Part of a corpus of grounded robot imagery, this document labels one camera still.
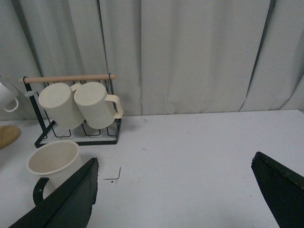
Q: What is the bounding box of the grey curtain backdrop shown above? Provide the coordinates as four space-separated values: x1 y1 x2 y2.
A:
0 0 304 120

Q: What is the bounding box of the left cream ribbed mug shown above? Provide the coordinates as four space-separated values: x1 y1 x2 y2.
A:
38 83 85 129

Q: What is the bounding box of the white enamel mug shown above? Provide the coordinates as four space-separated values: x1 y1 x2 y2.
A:
0 83 19 113

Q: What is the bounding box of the cream ribbed mug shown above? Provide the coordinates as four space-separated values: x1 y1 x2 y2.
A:
38 83 85 129
74 82 124 129

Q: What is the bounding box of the black wire cup rack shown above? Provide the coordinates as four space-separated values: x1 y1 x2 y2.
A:
19 73 122 148

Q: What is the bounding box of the cream smiley mug black handle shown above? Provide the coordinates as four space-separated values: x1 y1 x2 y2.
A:
27 140 83 205

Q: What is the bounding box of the wooden mug tree stand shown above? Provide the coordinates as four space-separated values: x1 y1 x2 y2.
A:
0 125 20 149

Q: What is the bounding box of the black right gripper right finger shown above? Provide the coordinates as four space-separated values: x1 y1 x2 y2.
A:
251 152 304 228

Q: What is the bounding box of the right cream ribbed mug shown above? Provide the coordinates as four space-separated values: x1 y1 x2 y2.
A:
74 82 124 129

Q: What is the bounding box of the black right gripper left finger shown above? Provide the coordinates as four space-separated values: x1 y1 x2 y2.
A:
11 158 98 228

